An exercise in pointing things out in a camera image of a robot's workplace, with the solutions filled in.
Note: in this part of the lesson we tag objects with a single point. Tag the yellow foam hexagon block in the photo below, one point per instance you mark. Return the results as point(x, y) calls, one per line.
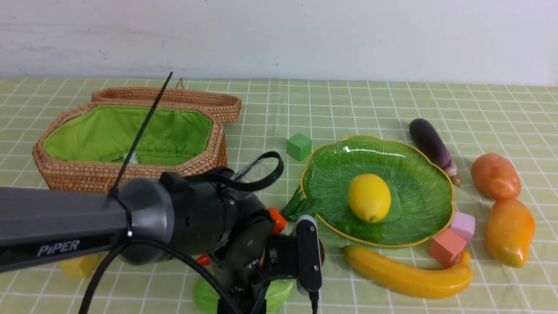
point(82, 267)

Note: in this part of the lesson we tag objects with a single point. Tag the woven rattan basket lid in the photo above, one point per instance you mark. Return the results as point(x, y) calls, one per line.
point(226, 108)

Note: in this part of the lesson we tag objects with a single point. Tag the green toy bitter gourd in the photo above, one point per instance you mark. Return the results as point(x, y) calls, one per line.
point(206, 299)

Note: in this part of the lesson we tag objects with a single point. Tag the pink foam cube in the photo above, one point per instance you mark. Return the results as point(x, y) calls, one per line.
point(463, 225)

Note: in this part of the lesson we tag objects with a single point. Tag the brown toy potato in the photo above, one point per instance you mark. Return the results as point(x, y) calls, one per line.
point(495, 177)

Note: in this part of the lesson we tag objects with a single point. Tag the yellow toy banana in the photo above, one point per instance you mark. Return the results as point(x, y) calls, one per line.
point(408, 280)

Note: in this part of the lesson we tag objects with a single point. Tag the orange toy carrot with leaves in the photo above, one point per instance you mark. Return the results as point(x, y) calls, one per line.
point(279, 220)

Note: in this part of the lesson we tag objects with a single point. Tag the purple toy eggplant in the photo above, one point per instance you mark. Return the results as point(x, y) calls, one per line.
point(429, 142)

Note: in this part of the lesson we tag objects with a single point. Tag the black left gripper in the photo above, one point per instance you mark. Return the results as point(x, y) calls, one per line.
point(253, 258)

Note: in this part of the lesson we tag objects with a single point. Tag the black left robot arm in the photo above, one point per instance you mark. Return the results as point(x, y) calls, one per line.
point(212, 222)

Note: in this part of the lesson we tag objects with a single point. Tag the green leaf-shaped glass plate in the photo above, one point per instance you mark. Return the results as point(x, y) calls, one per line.
point(422, 194)

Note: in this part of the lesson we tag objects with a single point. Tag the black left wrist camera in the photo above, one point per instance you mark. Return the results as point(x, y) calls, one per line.
point(309, 254)

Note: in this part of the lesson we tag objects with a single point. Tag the salmon foam cube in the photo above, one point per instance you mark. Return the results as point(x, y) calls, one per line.
point(446, 246)

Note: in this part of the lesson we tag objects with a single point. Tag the green foam cube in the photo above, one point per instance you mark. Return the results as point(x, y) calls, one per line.
point(299, 146)

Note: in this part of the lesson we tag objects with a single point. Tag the yellow toy lemon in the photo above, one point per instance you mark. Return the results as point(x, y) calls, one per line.
point(369, 198)

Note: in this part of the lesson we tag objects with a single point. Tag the green checkered tablecloth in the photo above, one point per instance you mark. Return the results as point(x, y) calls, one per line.
point(516, 121)

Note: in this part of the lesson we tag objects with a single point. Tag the orange toy mango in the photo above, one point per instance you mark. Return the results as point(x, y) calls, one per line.
point(509, 232)

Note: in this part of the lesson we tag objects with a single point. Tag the purple toy mangosteen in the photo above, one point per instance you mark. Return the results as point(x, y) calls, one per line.
point(322, 252)

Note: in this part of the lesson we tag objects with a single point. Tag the woven rattan basket green lining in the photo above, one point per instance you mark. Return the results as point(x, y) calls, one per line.
point(85, 147)

